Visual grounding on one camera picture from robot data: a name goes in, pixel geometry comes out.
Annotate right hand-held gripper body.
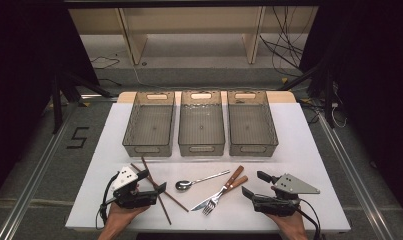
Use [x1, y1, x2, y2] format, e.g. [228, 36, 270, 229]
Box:
[251, 172, 322, 218]

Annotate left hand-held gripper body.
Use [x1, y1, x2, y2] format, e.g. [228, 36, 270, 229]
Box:
[108, 165, 159, 210]

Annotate wooden handled knife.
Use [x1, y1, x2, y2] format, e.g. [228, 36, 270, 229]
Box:
[189, 175, 249, 212]

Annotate brown wooden chopstick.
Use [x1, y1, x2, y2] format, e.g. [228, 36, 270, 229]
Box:
[141, 156, 173, 226]
[130, 162, 190, 213]

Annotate wooden handled fork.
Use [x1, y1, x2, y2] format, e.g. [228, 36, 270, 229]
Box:
[201, 165, 246, 217]

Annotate metal spoon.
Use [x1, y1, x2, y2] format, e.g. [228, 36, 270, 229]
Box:
[174, 169, 231, 192]

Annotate smoky clear plastic bin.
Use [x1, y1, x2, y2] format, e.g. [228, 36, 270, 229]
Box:
[227, 90, 279, 158]
[122, 91, 176, 158]
[177, 90, 226, 157]

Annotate person's left hand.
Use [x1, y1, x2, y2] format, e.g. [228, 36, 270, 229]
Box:
[103, 202, 151, 233]

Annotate person's right hand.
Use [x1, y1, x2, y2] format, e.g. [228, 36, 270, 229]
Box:
[266, 209, 310, 240]

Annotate white table cover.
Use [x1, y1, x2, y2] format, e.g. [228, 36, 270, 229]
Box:
[65, 101, 352, 233]

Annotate black stand legs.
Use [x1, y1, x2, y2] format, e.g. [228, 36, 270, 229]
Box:
[278, 63, 337, 129]
[50, 71, 114, 135]

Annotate black curtain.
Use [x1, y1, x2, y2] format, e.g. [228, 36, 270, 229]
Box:
[298, 0, 403, 221]
[0, 0, 101, 204]

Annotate beige wooden shelf unit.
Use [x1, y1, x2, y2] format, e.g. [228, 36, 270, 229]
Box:
[68, 6, 318, 66]

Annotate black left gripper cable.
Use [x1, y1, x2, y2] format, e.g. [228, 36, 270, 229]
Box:
[95, 172, 121, 231]

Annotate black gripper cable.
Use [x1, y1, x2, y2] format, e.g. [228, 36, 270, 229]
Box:
[95, 172, 121, 231]
[296, 198, 323, 240]

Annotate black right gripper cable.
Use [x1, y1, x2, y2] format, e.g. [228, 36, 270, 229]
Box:
[296, 198, 323, 240]

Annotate aluminium floor rail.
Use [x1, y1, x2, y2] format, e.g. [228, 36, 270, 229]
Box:
[317, 113, 396, 240]
[0, 103, 77, 240]

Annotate white floor cable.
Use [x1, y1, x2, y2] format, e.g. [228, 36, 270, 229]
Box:
[132, 64, 177, 92]

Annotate black floor cable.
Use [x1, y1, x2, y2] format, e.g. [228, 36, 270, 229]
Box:
[90, 55, 121, 71]

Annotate bundle of black cables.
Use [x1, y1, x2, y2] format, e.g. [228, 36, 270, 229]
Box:
[258, 6, 311, 78]

